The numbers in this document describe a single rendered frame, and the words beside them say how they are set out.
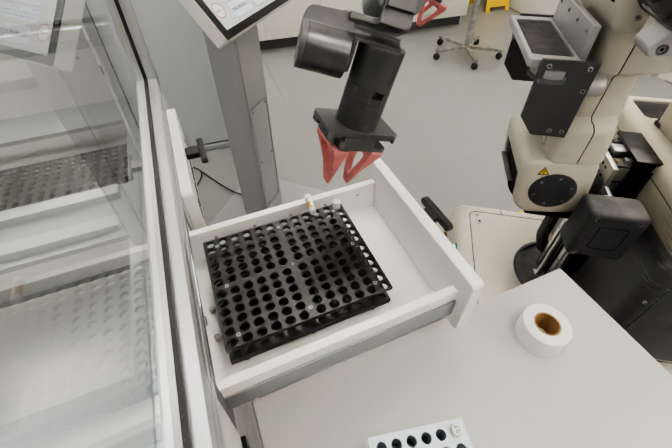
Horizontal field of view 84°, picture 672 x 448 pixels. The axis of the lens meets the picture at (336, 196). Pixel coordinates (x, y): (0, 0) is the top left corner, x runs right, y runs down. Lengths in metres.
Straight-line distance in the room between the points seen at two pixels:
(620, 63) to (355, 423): 0.78
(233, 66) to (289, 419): 1.07
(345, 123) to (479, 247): 1.03
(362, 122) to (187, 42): 1.66
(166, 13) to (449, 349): 1.82
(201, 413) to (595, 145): 0.87
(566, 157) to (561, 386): 0.50
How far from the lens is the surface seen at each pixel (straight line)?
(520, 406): 0.65
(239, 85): 1.37
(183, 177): 0.66
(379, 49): 0.45
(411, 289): 0.59
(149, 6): 2.04
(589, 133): 0.95
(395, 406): 0.60
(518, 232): 1.54
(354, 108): 0.47
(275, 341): 0.51
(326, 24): 0.46
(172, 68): 2.13
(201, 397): 0.37
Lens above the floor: 1.33
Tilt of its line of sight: 43 degrees down
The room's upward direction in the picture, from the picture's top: straight up
